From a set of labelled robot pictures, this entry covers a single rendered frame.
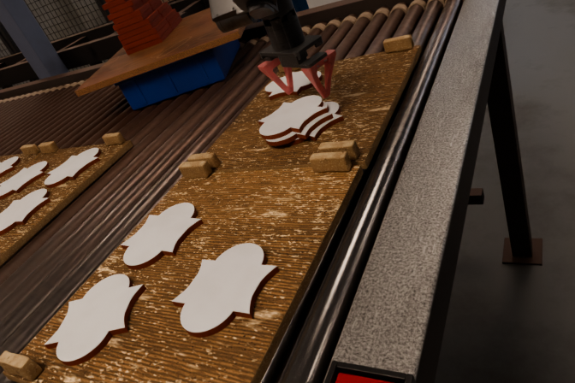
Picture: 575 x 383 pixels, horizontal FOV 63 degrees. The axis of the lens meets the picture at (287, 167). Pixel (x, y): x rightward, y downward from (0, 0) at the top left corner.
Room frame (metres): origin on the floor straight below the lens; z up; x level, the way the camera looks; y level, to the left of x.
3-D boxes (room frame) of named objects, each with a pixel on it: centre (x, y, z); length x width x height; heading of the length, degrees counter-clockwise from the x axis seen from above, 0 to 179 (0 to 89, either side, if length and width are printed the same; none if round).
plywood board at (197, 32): (1.53, 0.15, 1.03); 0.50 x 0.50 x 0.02; 75
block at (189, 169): (0.76, 0.15, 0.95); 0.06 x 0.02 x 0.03; 52
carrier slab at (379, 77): (0.85, -0.09, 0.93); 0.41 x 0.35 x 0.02; 143
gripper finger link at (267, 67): (0.83, -0.07, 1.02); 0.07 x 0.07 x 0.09; 31
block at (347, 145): (0.61, -0.08, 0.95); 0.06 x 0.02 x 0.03; 53
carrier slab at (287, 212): (0.52, 0.16, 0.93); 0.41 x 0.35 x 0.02; 142
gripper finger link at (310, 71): (0.77, -0.11, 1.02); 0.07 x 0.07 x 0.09; 31
